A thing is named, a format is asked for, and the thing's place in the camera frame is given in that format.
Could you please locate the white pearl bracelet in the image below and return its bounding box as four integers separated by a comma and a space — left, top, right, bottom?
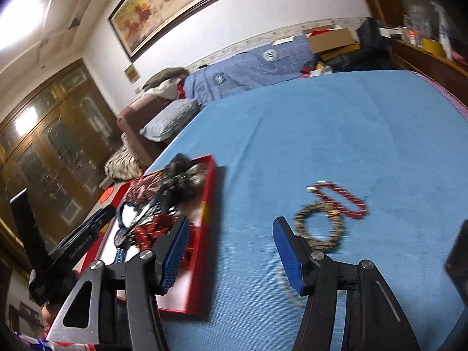
274, 265, 308, 308

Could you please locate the red polka dot scrunchie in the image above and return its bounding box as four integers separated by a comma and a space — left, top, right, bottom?
133, 214, 195, 269

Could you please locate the gold brown bead bracelet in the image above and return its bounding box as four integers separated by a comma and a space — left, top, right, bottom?
292, 201, 345, 252

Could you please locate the blue striped watch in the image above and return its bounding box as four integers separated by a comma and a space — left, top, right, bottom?
112, 189, 173, 266

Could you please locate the red cardboard box tray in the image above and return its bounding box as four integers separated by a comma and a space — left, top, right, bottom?
80, 154, 217, 315

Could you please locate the red white plaid scrunchie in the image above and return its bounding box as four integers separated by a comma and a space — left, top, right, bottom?
122, 171, 163, 207

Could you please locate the grey black organza scrunchie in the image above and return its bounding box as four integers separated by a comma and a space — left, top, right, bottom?
159, 153, 208, 207

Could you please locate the dark red bead bracelet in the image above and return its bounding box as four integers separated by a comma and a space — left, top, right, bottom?
306, 180, 369, 221

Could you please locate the red round stool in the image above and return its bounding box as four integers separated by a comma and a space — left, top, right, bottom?
98, 185, 115, 204

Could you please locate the floral patterned cushion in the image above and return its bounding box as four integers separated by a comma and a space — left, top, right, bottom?
105, 132, 144, 181

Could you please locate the wooden glass door wardrobe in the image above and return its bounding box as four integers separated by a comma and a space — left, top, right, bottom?
1, 60, 121, 250

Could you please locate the blue bed blanket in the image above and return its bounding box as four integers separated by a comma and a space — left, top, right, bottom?
152, 71, 467, 350

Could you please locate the grey pillow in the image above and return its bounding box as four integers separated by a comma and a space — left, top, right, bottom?
140, 99, 200, 143

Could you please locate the brown armchair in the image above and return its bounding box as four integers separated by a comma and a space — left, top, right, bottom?
116, 93, 176, 169

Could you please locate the black phone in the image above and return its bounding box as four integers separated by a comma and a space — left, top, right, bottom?
445, 219, 468, 306

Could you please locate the blue plaid folded quilt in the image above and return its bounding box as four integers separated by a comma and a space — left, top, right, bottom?
183, 35, 315, 105

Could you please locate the brown cardboard box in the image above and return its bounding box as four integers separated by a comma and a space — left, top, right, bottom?
308, 29, 357, 54

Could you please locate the wooden side cabinet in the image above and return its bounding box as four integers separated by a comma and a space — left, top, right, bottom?
389, 39, 468, 107

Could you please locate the framed horse painting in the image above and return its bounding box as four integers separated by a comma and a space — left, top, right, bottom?
108, 0, 218, 62

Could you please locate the yellow round tin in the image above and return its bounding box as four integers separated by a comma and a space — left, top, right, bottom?
421, 38, 446, 58

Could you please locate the white spray bottle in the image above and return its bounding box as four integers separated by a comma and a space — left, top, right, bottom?
431, 2, 452, 60

